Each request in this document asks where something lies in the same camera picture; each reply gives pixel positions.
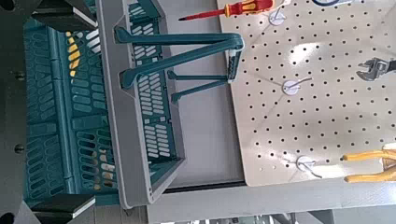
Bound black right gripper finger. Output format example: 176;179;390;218
31;195;96;224
31;0;98;31

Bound teal plastic crate grey rim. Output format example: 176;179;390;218
22;0;247;210

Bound yellow handled pliers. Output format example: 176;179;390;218
342;142;396;184

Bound red yellow screwdriver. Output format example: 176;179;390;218
177;0;276;22

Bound grey display stand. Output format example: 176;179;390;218
146;0;396;224

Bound beige pegboard panel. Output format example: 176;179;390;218
216;0;396;188

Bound yellow object inside crate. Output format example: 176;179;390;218
64;31;82;78

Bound white peg hook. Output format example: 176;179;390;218
281;77;313;96
268;0;292;26
294;154;323;180

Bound black steel adjustable wrench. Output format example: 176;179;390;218
356;56;396;82

